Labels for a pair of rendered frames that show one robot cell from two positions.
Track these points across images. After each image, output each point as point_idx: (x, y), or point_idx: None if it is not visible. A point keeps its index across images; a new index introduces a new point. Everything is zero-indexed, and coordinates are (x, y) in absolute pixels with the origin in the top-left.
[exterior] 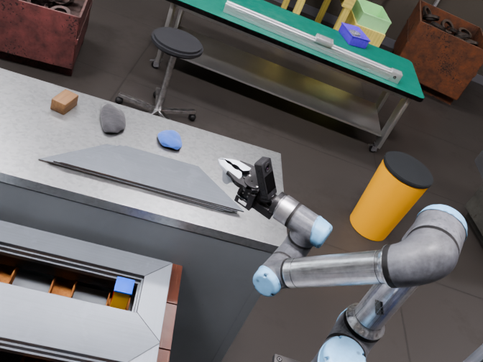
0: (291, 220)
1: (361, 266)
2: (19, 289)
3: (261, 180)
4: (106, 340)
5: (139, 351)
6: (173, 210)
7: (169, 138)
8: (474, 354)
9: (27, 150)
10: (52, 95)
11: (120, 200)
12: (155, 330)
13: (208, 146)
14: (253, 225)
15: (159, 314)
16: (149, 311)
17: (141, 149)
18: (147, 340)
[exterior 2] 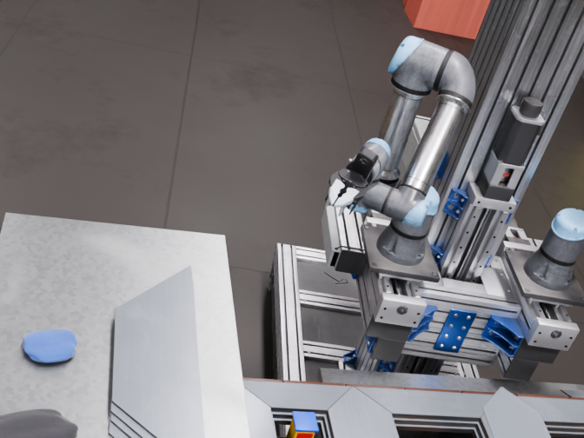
0: (381, 166)
1: (456, 121)
2: None
3: (373, 167)
4: (376, 433)
5: (373, 403)
6: (222, 341)
7: (58, 342)
8: (490, 90)
9: None
10: None
11: (236, 400)
12: (341, 390)
13: (34, 300)
14: (201, 262)
15: (318, 388)
16: (320, 398)
17: (93, 385)
18: (356, 396)
